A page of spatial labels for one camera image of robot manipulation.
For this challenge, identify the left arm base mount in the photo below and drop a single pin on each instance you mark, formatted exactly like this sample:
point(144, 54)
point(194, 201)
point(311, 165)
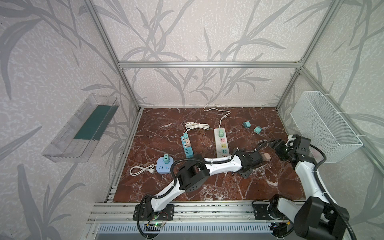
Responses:
point(143, 213)

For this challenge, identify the light blue square socket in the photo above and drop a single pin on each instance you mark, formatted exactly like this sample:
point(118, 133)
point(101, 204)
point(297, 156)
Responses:
point(163, 168)

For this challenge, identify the long white power strip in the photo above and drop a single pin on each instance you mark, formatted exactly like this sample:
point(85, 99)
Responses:
point(222, 149)

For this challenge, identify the teal charger plug front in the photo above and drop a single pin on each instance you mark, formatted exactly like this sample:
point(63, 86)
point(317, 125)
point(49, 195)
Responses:
point(166, 159)

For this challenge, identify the aluminium frame rail front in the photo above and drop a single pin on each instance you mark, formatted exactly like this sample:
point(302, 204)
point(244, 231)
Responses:
point(185, 212)

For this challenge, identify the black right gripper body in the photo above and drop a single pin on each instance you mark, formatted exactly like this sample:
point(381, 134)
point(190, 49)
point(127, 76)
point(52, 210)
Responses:
point(283, 147)

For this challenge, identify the coiled white cable teal strip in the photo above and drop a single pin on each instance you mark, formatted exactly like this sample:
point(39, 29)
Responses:
point(192, 125)

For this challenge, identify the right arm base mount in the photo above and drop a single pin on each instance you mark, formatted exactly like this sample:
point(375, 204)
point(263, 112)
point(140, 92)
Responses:
point(261, 212)

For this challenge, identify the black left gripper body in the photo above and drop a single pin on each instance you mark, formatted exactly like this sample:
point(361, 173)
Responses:
point(261, 154)

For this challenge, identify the white wire mesh basket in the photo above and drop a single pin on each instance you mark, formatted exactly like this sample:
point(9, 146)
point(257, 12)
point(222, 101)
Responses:
point(318, 120)

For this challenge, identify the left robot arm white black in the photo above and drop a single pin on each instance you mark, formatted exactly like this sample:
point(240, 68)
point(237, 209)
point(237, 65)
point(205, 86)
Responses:
point(189, 175)

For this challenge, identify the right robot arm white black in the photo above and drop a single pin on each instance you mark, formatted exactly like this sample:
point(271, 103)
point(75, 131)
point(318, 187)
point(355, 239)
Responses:
point(320, 217)

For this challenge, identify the teal power strip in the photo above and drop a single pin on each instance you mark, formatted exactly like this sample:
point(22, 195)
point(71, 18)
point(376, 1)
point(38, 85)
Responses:
point(188, 151)

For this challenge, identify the clear plastic wall tray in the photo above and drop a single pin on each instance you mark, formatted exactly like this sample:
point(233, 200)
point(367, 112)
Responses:
point(80, 136)

